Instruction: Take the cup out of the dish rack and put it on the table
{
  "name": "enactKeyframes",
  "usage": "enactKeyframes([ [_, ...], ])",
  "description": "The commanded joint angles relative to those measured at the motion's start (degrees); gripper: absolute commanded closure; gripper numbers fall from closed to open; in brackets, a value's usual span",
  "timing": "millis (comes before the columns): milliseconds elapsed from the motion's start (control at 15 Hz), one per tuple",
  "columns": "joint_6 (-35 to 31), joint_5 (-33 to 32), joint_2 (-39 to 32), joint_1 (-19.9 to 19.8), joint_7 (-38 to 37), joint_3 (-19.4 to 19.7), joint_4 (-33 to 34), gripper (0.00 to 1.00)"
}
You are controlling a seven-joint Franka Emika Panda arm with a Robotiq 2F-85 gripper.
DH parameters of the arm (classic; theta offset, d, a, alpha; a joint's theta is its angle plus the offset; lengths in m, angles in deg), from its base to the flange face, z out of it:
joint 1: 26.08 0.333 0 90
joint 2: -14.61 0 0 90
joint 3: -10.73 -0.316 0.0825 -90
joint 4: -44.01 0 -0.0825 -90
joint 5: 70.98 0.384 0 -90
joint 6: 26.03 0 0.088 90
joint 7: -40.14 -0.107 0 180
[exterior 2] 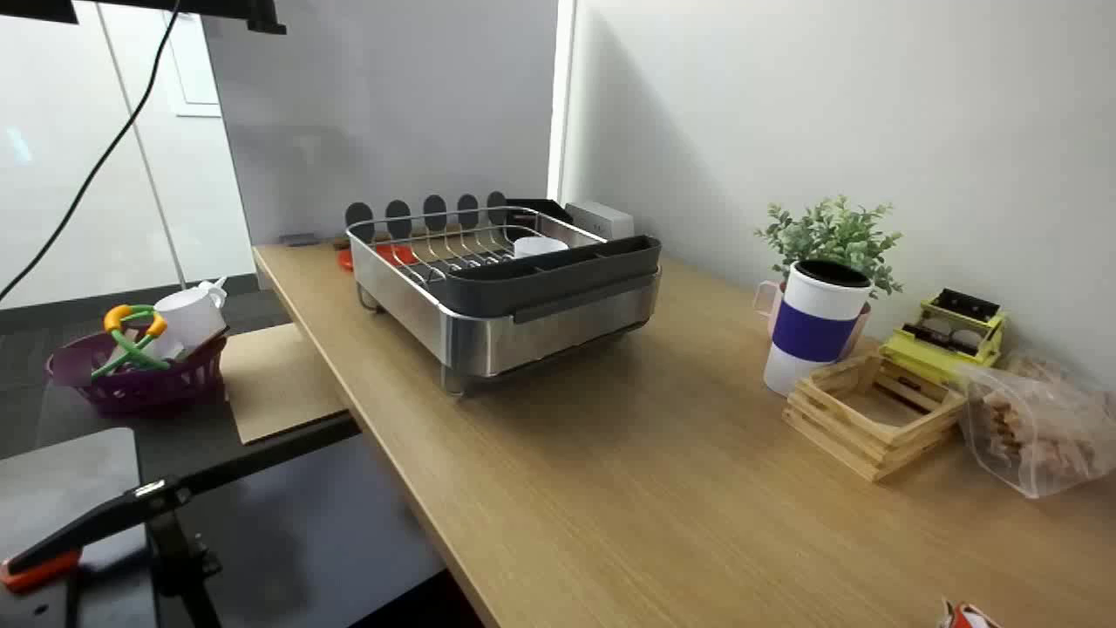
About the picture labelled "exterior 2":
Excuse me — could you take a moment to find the steel and black dish rack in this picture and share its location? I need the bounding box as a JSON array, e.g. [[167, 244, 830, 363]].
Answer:
[[344, 192, 659, 390]]

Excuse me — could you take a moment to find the white electronics box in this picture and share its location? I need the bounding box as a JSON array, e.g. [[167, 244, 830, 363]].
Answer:
[[569, 202, 637, 241]]

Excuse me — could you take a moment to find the white tumbler with blue sleeve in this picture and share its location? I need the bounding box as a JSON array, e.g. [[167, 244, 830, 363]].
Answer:
[[765, 259, 869, 395]]

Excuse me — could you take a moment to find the green plant in pink pot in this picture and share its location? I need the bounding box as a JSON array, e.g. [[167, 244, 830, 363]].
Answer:
[[758, 196, 904, 302]]

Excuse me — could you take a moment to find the cardboard sheet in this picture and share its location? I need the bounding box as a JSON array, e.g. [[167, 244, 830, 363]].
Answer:
[[219, 326, 344, 442]]

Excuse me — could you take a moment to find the wooden slat crate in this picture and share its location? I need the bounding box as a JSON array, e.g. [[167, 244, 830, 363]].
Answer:
[[784, 353, 961, 482]]

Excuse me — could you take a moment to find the white bottle in basket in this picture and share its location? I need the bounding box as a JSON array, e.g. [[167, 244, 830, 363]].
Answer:
[[151, 284, 227, 359]]

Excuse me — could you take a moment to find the purple plastic basket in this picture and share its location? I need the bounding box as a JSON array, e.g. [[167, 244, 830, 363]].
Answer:
[[44, 335, 227, 416]]

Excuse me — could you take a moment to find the yellow toy truck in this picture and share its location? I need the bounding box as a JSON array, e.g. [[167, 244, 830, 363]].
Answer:
[[883, 290, 1004, 383]]

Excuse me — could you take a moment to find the clear plastic snack bag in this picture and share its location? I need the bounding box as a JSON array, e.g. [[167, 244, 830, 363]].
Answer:
[[959, 359, 1116, 498]]

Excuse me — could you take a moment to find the small red white toy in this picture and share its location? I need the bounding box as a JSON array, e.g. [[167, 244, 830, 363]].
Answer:
[[942, 601, 998, 628]]

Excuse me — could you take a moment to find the black clamp with orange handle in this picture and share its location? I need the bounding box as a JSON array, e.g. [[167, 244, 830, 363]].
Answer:
[[3, 416, 357, 628]]

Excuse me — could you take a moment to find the black hanging cable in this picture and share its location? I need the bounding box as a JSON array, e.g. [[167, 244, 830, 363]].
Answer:
[[0, 0, 188, 304]]

